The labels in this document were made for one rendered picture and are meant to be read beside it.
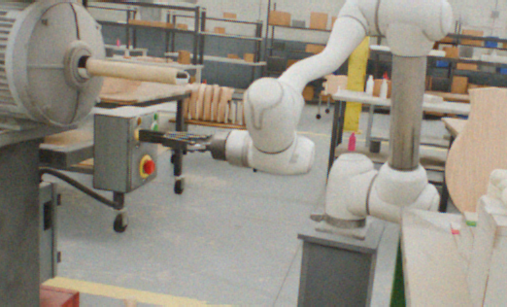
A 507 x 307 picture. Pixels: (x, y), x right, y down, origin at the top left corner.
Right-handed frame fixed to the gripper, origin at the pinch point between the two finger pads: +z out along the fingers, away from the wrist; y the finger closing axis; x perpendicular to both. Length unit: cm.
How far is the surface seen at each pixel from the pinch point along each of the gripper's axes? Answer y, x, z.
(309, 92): 948, -78, 101
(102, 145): -3.6, -3.0, 11.4
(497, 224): -41, 3, -76
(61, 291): -4, -45, 23
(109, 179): -3.6, -11.6, 9.5
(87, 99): -18.7, 10.6, 5.6
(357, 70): 663, -5, -16
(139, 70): -24.0, 18.6, -8.5
